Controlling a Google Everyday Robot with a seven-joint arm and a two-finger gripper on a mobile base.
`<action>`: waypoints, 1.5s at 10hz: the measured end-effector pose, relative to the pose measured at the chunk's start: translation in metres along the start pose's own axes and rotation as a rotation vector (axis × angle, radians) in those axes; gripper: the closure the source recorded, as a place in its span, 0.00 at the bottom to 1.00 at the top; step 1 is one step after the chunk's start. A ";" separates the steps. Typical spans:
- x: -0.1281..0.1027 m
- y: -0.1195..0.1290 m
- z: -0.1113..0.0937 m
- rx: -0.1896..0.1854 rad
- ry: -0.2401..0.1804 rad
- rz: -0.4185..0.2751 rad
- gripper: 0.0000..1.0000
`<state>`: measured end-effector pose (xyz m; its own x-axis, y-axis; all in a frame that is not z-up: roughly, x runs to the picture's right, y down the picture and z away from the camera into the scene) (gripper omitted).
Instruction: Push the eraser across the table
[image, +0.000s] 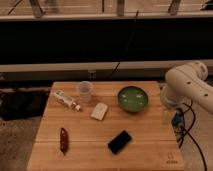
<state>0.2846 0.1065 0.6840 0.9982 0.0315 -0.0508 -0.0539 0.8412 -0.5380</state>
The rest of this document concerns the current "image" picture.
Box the clear plastic cup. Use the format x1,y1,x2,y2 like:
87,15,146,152
78,81,93,102

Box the black cable on floor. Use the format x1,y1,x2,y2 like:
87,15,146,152
174,101,209,171

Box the green bowl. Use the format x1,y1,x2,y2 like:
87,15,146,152
117,86,148,113

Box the long black bench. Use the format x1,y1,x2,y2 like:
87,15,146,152
0,16,213,81

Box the black eraser block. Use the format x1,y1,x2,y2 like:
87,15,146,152
108,131,132,154

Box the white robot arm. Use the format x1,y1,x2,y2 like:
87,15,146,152
160,61,213,124

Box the clear plastic bottle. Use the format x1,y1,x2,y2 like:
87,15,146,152
53,90,81,111

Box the black hanging cable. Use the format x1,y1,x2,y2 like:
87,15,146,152
109,9,140,77

